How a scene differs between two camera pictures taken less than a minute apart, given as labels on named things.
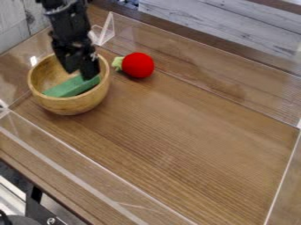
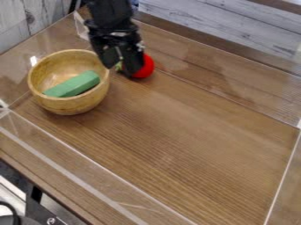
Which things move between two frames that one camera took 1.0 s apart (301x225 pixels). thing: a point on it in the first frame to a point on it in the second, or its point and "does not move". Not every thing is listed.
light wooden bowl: (47, 73) does not move
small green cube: (117, 63) does not move
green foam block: (72, 86) does not move
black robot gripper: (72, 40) to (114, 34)
